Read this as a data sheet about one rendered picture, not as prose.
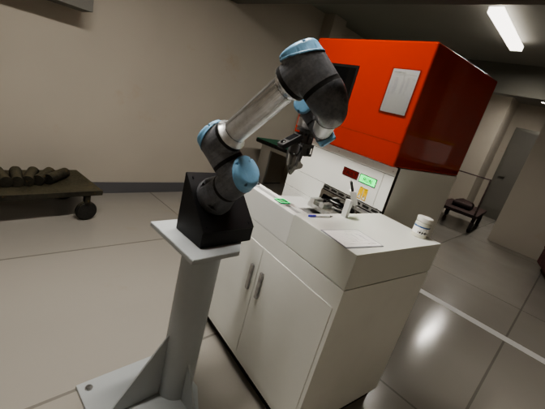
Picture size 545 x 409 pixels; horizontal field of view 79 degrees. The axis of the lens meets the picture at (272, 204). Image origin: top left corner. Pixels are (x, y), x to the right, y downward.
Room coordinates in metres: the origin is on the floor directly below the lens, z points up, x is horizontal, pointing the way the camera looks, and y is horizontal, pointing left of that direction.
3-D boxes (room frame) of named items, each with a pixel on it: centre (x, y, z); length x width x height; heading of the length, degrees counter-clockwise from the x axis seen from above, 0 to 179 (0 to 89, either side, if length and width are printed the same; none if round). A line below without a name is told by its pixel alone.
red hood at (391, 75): (2.25, -0.56, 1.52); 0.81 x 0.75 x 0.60; 41
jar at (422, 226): (1.50, -0.70, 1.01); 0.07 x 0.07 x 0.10
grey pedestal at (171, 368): (1.14, 0.30, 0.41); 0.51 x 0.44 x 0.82; 139
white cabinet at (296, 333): (1.62, -0.25, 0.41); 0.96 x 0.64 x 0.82; 41
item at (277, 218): (1.57, 0.04, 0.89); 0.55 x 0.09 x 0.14; 41
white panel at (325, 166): (2.05, -0.32, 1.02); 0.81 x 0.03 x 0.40; 41
